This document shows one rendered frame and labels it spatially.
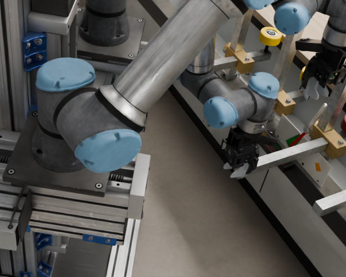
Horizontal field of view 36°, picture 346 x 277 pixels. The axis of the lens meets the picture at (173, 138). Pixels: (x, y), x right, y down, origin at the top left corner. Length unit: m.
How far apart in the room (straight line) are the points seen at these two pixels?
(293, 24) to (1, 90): 0.71
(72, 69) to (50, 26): 0.20
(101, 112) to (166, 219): 1.51
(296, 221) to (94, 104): 1.50
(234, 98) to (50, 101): 0.43
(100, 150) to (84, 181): 0.22
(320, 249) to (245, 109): 1.13
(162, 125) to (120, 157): 1.86
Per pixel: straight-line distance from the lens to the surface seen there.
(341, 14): 1.40
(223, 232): 2.47
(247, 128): 1.37
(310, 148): 1.67
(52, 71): 1.09
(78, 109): 1.03
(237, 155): 1.41
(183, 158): 2.72
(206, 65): 1.28
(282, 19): 1.28
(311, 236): 2.31
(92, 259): 2.05
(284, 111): 1.85
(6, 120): 1.42
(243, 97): 1.27
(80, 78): 1.07
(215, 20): 0.99
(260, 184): 2.48
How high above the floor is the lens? 1.93
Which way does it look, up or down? 43 degrees down
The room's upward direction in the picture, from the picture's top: 11 degrees clockwise
